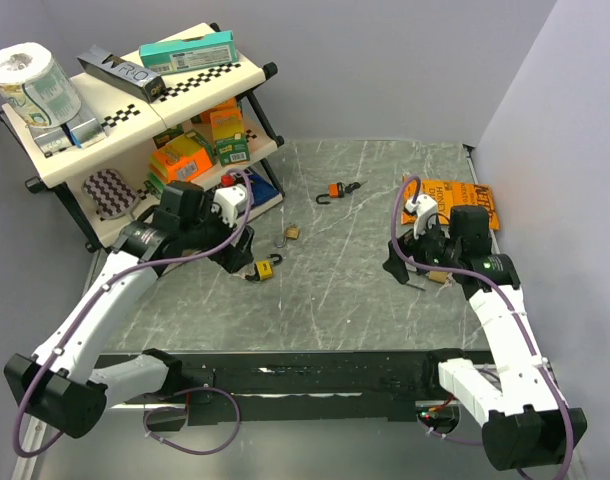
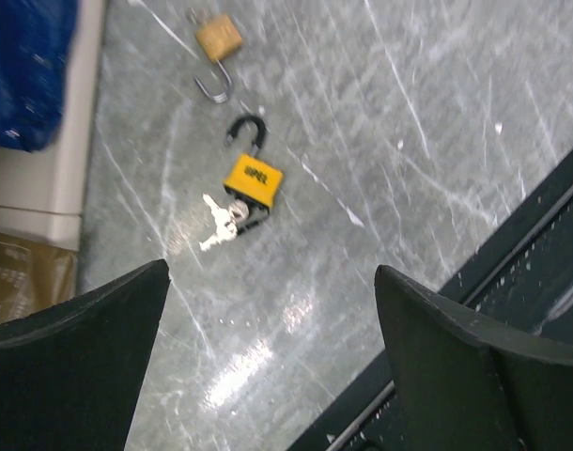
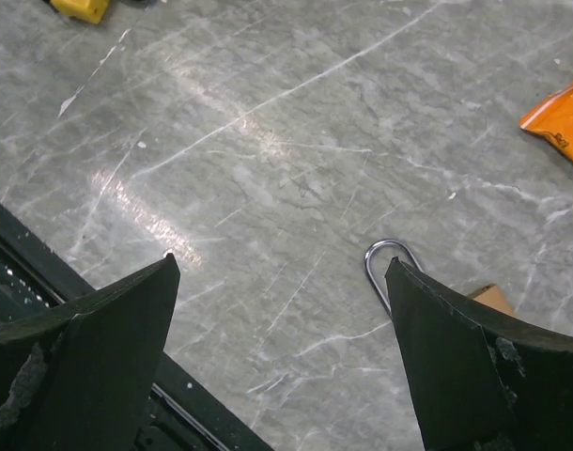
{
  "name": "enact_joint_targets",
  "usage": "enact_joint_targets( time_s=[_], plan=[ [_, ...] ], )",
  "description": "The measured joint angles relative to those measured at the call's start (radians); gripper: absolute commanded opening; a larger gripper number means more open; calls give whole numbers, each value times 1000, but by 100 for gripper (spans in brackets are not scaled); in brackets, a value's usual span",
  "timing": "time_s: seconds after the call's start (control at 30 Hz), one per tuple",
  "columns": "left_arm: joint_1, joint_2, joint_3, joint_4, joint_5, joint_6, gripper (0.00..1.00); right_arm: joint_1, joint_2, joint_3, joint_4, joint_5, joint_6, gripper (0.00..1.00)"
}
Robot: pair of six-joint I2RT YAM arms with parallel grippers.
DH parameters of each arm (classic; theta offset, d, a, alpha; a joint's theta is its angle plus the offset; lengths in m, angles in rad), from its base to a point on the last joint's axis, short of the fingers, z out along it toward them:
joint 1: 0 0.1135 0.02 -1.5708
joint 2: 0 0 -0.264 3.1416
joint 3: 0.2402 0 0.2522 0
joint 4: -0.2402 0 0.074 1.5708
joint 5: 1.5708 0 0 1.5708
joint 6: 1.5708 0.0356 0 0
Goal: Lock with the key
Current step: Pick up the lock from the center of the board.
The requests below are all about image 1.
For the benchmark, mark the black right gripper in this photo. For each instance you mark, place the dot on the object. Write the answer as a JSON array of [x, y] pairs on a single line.
[[413, 246]]

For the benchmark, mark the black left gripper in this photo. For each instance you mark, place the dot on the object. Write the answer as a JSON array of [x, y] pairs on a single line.
[[233, 257]]

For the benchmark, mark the brass padlock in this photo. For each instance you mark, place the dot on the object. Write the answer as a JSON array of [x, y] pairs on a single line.
[[291, 233], [442, 279]]

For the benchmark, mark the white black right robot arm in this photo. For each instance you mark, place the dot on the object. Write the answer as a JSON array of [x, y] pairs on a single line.
[[525, 421]]

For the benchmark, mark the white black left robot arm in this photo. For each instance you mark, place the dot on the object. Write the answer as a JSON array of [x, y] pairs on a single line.
[[60, 383]]

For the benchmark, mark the yellow padlock with keys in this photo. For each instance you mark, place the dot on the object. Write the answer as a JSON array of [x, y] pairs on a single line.
[[264, 269]]

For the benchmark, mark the blue Doritos chip bag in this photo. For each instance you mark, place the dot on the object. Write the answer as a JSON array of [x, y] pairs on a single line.
[[262, 190]]

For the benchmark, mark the orange Kettle chip bag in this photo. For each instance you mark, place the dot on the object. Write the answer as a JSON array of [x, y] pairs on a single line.
[[449, 194]]

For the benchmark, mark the orange padlock with keys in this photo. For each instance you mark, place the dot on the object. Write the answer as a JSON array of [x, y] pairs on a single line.
[[336, 191]]

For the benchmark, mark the orange green sponge pack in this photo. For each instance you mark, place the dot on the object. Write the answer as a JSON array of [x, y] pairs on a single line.
[[183, 158]]

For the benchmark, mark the upright orange green box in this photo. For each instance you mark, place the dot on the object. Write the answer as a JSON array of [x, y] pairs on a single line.
[[229, 136]]

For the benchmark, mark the cream three-tier shelf rack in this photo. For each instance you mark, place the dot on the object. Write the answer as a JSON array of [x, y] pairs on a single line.
[[130, 125]]

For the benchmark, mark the silver blue small box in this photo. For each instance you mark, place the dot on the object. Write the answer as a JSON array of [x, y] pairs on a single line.
[[85, 130]]

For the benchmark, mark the teal toothpaste box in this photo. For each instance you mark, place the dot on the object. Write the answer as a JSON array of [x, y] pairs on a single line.
[[180, 55]]

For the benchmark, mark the dark grey long box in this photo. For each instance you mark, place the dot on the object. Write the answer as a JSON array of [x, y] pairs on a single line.
[[127, 76]]

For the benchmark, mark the toilet paper roll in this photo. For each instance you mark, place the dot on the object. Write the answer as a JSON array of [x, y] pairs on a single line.
[[35, 86]]

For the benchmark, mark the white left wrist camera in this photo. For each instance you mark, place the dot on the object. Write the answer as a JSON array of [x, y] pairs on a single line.
[[228, 202]]

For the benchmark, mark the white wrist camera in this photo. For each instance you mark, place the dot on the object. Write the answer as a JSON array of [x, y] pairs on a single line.
[[424, 208], [228, 202]]

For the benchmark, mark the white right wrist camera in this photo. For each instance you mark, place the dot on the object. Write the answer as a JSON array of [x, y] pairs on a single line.
[[424, 208]]

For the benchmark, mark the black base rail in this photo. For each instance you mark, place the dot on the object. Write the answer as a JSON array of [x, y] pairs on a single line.
[[308, 385]]

